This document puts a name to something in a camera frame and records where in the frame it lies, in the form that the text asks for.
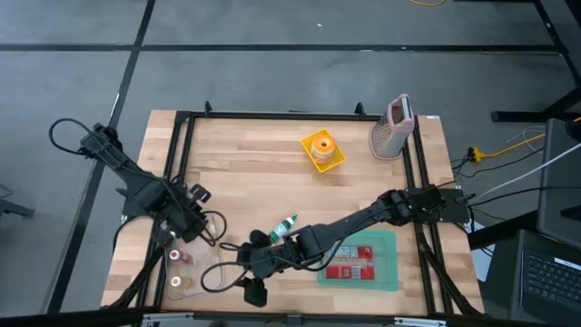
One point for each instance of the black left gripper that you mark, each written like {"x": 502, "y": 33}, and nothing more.
{"x": 181, "y": 218}

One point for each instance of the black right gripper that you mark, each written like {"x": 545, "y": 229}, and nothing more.
{"x": 263, "y": 263}

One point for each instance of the red food colouring bottle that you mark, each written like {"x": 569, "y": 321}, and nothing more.
{"x": 174, "y": 255}

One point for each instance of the green food colouring bottle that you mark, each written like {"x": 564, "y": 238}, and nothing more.
{"x": 281, "y": 229}

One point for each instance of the yellow food colouring bottle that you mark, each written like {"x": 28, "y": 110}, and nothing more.
{"x": 176, "y": 281}

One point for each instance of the red printed package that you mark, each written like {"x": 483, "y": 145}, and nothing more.
{"x": 354, "y": 272}

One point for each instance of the pink sprinkled toy donut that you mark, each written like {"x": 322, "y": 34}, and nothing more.
{"x": 324, "y": 163}

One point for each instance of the orange toy donut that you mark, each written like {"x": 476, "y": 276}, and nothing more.
{"x": 316, "y": 145}

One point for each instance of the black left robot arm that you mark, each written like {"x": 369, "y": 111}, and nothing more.
{"x": 131, "y": 175}

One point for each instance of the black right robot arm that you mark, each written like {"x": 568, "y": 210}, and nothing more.
{"x": 354, "y": 222}

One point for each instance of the clear plastic container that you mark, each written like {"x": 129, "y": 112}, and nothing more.
{"x": 199, "y": 272}

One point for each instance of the yellow plastic basket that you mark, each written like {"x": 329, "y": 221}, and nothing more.
{"x": 339, "y": 158}

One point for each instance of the black crossbar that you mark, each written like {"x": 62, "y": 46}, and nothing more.
{"x": 68, "y": 320}

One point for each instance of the grey chair base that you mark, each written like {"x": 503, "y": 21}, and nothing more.
{"x": 16, "y": 209}

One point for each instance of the pink metal box grater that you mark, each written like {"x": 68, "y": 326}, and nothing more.
{"x": 388, "y": 138}

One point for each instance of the white table sticker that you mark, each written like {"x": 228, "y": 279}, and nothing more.
{"x": 433, "y": 117}

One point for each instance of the dark grey laptop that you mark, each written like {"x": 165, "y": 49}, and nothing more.
{"x": 544, "y": 277}

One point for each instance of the black desk leg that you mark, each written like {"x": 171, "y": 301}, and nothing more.
{"x": 513, "y": 116}

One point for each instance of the grey computer case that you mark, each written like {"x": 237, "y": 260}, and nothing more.
{"x": 556, "y": 181}

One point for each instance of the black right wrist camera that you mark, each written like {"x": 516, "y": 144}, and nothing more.
{"x": 255, "y": 293}

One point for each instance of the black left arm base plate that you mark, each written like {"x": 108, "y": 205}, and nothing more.
{"x": 131, "y": 210}

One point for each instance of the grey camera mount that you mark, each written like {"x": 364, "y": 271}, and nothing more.
{"x": 293, "y": 320}

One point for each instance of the silver metal bracket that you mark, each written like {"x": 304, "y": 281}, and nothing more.
{"x": 163, "y": 319}
{"x": 420, "y": 322}

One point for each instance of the black rail clamp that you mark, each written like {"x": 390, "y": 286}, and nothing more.
{"x": 360, "y": 110}
{"x": 208, "y": 109}

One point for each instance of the black aluminium table frame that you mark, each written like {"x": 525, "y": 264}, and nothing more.
{"x": 272, "y": 115}

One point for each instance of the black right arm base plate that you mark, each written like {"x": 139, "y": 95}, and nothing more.
{"x": 454, "y": 211}

